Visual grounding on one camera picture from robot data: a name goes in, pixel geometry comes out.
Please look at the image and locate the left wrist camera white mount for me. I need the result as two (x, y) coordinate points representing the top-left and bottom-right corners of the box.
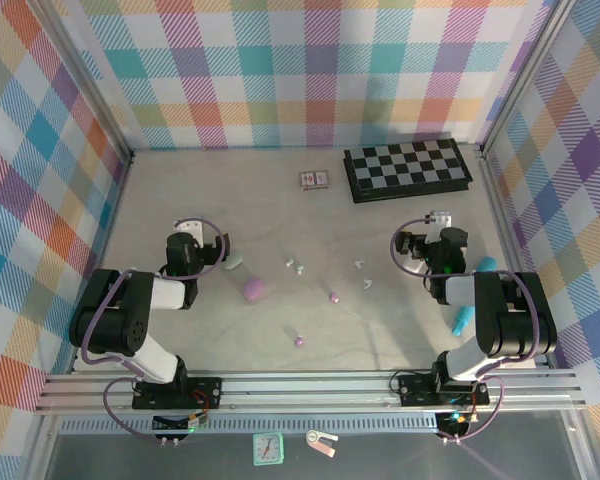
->
(173, 218), (205, 247)

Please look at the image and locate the perforated metal strip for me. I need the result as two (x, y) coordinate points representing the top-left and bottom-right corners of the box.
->
(59, 418), (441, 435)

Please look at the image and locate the black folding chessboard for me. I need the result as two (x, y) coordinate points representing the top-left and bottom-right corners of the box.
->
(343, 139), (474, 205)

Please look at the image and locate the teal square clock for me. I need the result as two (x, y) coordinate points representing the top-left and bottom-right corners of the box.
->
(252, 431), (284, 468)

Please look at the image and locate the teal cylindrical plastic object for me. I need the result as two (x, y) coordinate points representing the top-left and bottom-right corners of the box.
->
(448, 255), (500, 338)

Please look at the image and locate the small black controller board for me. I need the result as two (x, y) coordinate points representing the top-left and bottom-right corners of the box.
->
(436, 410), (474, 437)
(152, 413), (208, 437)

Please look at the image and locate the aluminium mounting rail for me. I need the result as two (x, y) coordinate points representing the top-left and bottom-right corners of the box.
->
(33, 368), (590, 416)

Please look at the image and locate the purple earbud charging case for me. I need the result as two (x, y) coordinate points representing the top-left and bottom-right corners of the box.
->
(242, 277), (267, 302)

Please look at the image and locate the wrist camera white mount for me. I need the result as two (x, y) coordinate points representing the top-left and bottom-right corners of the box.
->
(426, 211), (453, 244)
(173, 218), (205, 247)

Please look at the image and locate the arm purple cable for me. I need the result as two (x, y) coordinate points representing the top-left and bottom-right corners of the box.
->
(389, 217), (539, 444)
(79, 216), (232, 446)

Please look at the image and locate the small playing card box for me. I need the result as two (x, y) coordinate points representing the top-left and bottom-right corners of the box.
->
(298, 171), (331, 192)

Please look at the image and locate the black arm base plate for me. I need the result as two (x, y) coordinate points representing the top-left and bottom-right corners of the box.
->
(397, 373), (492, 408)
(131, 376), (224, 411)

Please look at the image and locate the aluminium side rail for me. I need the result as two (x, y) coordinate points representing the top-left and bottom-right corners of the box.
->
(69, 154), (134, 376)
(479, 148), (552, 370)

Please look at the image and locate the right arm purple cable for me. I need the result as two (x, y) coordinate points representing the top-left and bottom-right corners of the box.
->
(389, 217), (539, 444)

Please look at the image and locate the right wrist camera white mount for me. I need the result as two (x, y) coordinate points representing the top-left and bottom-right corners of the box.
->
(426, 211), (453, 244)

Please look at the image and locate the white and pink small tool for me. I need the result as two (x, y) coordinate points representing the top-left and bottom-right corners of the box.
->
(304, 429), (340, 458)

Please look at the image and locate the aluminium frame post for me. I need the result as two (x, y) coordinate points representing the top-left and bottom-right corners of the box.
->
(478, 0), (579, 159)
(37, 0), (135, 164)

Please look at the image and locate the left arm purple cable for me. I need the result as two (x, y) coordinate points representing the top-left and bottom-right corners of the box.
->
(79, 216), (232, 446)

